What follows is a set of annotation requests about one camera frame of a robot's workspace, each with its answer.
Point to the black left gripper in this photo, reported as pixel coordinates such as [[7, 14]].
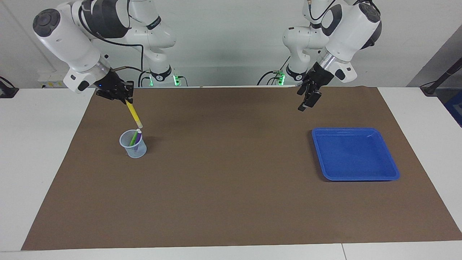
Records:
[[319, 76]]

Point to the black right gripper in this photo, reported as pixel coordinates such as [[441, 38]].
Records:
[[111, 83]]

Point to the yellow pen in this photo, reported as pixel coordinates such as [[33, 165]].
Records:
[[134, 115]]

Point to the purple pen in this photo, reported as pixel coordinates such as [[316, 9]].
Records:
[[138, 137]]

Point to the green pen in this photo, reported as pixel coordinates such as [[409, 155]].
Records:
[[133, 139]]

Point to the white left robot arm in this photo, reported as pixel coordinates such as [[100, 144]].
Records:
[[346, 32]]

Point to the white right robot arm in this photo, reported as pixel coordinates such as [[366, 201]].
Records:
[[68, 39]]

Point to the blue plastic tray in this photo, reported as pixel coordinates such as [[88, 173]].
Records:
[[355, 155]]

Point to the translucent plastic cup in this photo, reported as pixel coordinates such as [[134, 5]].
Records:
[[136, 152]]

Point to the brown table mat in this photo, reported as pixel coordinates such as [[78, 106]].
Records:
[[231, 173]]

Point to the black table clamp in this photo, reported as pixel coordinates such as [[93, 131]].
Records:
[[7, 90]]

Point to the black stand pole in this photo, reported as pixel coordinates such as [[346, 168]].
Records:
[[442, 77]]

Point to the blue box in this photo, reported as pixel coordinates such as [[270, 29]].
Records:
[[455, 110]]

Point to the white wall socket box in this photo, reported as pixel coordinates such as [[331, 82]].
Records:
[[50, 81]]

